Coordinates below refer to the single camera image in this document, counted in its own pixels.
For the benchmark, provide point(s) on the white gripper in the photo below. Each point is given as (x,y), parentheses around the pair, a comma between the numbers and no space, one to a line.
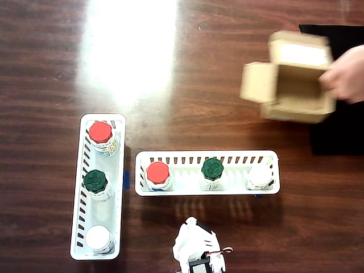
(190,238)

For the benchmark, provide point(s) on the person's bare hand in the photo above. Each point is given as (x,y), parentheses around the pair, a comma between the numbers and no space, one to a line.
(347,76)

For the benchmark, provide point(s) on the cardboard box with white labels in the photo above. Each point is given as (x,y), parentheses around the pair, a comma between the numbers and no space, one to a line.
(295,85)

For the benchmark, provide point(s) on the white-capped bottle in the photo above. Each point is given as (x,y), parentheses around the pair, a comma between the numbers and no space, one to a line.
(97,237)
(259,175)

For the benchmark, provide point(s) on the black mat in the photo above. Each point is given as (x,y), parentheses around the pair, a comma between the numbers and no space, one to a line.
(335,136)

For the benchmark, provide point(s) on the white plastic basket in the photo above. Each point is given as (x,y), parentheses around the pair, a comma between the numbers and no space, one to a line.
(98,210)
(187,187)

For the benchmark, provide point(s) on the red-capped bottle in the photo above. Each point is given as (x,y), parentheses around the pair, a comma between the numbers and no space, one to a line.
(157,172)
(100,132)

